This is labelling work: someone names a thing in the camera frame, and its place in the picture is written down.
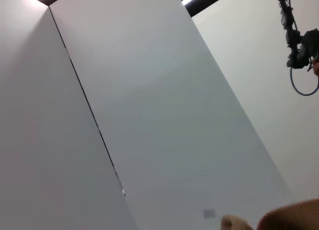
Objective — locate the khaki food bag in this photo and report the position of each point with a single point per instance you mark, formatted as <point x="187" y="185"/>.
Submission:
<point x="294" y="215"/>

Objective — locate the black overhead camera rig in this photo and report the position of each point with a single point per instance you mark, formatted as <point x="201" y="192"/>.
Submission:
<point x="296" y="45"/>

